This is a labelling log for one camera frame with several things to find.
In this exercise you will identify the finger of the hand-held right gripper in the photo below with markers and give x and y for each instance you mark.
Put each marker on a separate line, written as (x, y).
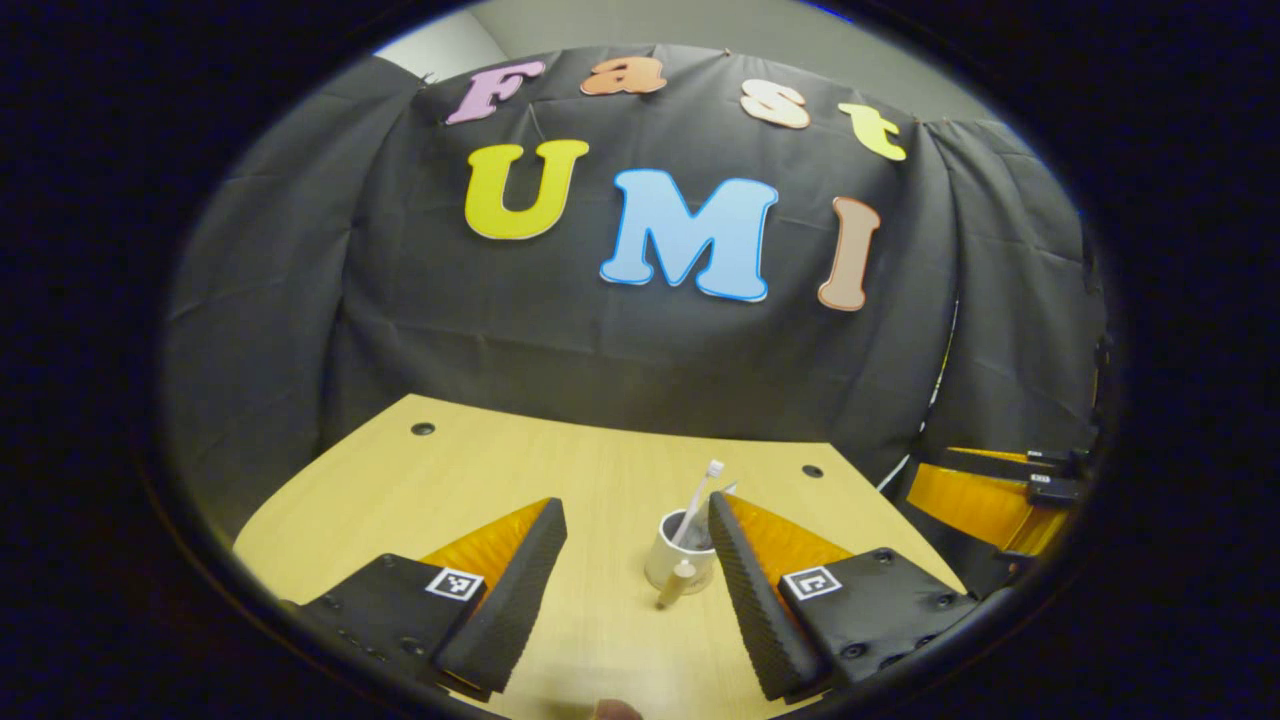
(980, 505)
(1055, 460)

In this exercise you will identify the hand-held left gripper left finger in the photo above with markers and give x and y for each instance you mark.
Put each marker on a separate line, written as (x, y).
(510, 610)

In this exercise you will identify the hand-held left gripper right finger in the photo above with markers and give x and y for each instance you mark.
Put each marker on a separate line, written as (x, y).
(760, 620)

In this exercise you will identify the white cup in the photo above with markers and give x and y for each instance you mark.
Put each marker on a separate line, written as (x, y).
(668, 560)

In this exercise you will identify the pale pink toothbrush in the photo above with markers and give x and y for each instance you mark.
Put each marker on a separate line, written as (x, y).
(700, 500)

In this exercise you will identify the light wooden desktop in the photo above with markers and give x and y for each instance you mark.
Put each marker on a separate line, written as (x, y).
(600, 470)

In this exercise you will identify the black backdrop cloth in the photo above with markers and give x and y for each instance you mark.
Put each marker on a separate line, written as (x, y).
(600, 360)

